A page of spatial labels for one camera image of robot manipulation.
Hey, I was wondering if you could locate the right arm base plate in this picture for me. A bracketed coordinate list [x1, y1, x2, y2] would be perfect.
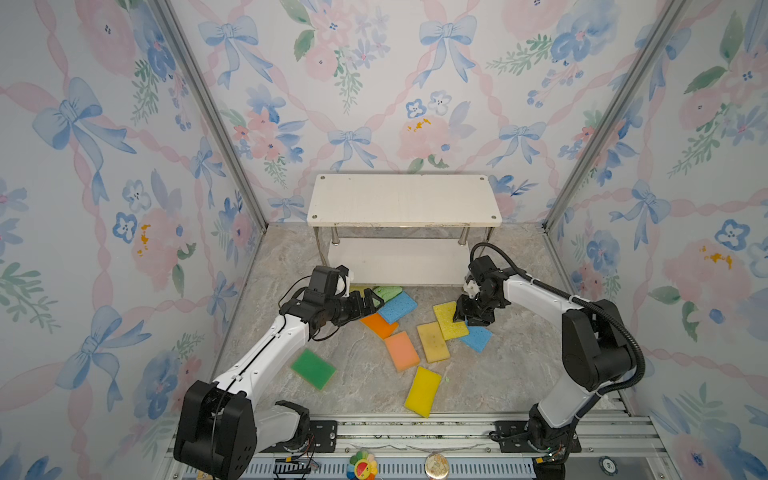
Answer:
[495, 419, 582, 454]

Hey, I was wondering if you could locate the round black white knob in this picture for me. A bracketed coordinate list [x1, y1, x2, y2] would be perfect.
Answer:
[599, 456, 618, 476]

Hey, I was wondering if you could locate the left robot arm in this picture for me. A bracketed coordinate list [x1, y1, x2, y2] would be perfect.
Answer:
[173, 266, 385, 479]

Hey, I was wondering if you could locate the salmon pink sponge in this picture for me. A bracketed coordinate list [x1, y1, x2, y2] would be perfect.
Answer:
[384, 331, 420, 372]

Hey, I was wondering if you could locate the white two-tier shelf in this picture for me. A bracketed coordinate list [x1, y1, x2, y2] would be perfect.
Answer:
[308, 174, 502, 287]

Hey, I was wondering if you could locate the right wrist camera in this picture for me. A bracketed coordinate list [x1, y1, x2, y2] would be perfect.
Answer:
[463, 279, 480, 298]

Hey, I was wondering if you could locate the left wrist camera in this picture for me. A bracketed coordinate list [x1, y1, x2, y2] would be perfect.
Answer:
[335, 265, 351, 298]

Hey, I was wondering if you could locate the colourful round toy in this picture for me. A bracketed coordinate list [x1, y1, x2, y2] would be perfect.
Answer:
[346, 450, 379, 480]

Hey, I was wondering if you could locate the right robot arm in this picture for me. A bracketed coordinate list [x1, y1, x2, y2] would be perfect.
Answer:
[454, 242, 646, 464]

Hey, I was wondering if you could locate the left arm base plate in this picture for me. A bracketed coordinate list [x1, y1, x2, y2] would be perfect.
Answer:
[263, 420, 339, 455]

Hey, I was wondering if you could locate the dark green sponge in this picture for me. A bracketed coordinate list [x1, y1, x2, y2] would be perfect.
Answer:
[290, 349, 337, 391]

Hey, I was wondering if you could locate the blue sponge right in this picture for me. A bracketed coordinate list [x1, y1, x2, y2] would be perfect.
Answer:
[460, 326, 492, 353]

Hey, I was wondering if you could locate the blue sponge by shelf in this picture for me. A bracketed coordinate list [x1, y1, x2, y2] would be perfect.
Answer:
[378, 292, 418, 324]

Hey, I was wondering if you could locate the light green sponge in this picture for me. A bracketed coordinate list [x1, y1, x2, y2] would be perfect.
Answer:
[373, 286, 403, 302]

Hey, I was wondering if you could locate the pale yellow worn sponge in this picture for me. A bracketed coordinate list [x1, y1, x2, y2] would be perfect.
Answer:
[417, 322, 450, 363]

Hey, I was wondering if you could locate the bright yellow sponge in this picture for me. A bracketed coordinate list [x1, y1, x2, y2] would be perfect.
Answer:
[433, 301, 469, 341]

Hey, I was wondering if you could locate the round brass disc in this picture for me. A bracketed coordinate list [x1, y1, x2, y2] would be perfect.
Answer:
[424, 453, 450, 480]

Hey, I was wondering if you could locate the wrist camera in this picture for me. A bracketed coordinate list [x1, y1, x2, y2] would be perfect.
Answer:
[463, 279, 480, 298]
[335, 265, 351, 298]

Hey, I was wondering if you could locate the yellow sponge near shelf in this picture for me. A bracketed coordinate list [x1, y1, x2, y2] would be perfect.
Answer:
[349, 285, 368, 295]

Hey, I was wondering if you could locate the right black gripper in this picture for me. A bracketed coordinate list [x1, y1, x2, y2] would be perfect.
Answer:
[451, 292, 499, 325]

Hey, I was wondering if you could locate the yellow sponge front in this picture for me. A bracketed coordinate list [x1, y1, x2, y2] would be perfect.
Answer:
[404, 367, 442, 418]

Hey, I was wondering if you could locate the orange sponge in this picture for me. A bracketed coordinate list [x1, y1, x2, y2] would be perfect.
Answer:
[361, 313, 399, 340]

